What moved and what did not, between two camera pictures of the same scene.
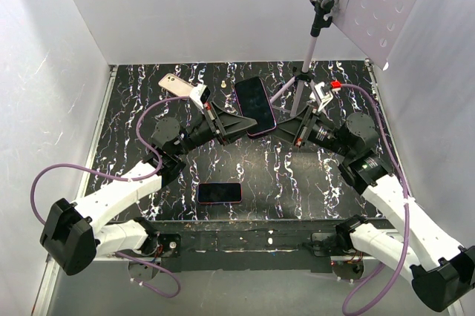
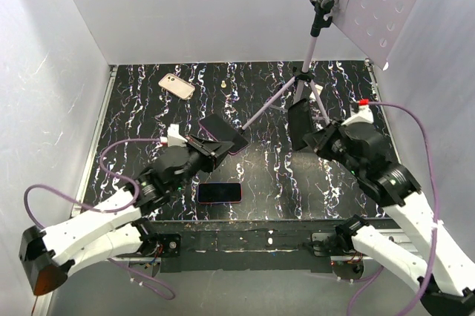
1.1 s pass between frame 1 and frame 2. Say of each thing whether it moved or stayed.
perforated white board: stayed
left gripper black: moved
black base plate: stayed
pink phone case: stayed
